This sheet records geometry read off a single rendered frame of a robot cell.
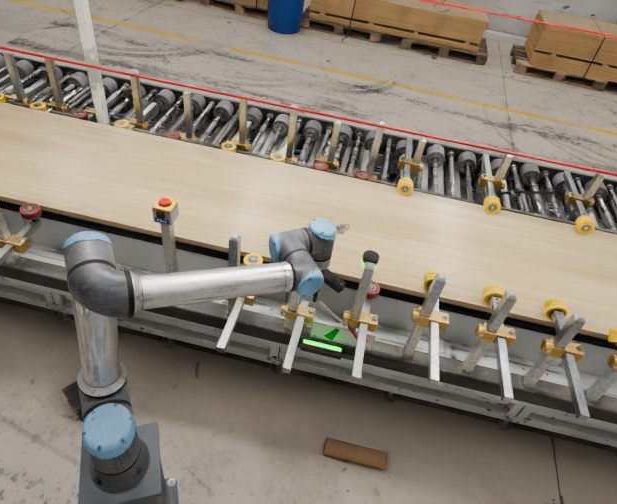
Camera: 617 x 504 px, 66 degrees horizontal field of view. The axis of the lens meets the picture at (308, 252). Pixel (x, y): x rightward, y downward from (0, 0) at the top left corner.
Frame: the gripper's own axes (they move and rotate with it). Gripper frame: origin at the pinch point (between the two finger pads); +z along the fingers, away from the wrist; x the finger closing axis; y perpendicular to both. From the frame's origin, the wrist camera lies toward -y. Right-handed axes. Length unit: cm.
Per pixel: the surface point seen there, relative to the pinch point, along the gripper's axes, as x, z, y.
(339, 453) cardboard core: 10, 91, -26
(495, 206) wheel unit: -93, 2, -76
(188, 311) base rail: -4, 28, 52
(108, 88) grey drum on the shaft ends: -153, 15, 165
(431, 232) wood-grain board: -67, 8, -45
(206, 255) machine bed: -28, 18, 53
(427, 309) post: -6.3, -3.3, -41.0
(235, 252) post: -6.3, -9.8, 32.8
